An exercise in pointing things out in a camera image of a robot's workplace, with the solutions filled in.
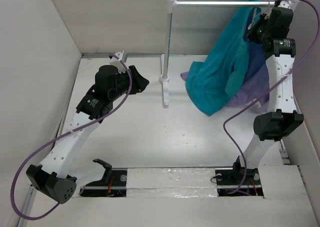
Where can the metal clothes rack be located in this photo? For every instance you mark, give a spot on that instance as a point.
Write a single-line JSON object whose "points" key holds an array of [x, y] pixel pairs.
{"points": [[167, 49]]}

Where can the teal t shirt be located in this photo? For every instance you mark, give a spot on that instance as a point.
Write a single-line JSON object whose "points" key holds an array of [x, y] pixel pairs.
{"points": [[225, 67]]}

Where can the purple t shirt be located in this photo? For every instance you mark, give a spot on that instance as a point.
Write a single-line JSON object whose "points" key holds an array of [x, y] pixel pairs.
{"points": [[252, 87]]}

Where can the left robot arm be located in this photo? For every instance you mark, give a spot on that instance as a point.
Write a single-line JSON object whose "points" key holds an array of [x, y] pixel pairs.
{"points": [[52, 176]]}

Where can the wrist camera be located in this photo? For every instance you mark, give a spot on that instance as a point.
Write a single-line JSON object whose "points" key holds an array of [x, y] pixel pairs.
{"points": [[116, 58], [287, 4]]}

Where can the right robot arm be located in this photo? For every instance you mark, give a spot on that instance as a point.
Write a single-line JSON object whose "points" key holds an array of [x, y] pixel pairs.
{"points": [[281, 117]]}

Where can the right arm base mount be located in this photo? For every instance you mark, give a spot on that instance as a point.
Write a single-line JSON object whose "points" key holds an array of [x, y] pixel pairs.
{"points": [[230, 181]]}

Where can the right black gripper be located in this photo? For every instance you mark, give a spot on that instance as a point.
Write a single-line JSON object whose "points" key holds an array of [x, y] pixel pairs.
{"points": [[263, 18]]}

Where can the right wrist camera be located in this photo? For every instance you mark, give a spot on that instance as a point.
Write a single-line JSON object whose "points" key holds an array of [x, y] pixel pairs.
{"points": [[287, 4]]}

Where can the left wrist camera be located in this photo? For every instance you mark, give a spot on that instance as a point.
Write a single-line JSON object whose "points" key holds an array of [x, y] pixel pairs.
{"points": [[116, 58]]}

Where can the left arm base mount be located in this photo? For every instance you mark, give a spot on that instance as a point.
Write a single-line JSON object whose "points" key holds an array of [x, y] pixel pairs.
{"points": [[111, 182]]}

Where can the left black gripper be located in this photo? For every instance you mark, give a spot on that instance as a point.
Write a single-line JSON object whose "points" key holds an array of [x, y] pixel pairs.
{"points": [[138, 82]]}

